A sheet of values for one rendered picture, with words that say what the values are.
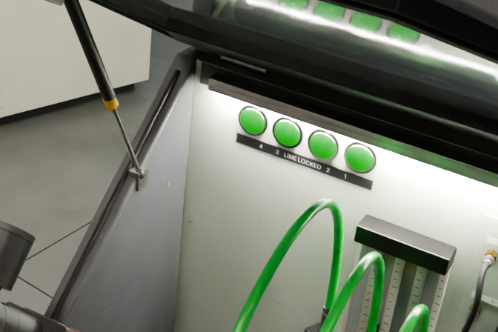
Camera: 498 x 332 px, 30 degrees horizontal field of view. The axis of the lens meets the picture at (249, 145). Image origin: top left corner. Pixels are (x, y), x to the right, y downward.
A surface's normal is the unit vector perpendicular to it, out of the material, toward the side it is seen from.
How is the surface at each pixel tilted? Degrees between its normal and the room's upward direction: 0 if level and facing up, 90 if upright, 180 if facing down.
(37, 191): 0
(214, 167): 90
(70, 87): 90
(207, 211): 90
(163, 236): 90
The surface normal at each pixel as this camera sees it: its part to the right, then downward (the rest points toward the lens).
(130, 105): 0.11, -0.86
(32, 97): 0.65, 0.44
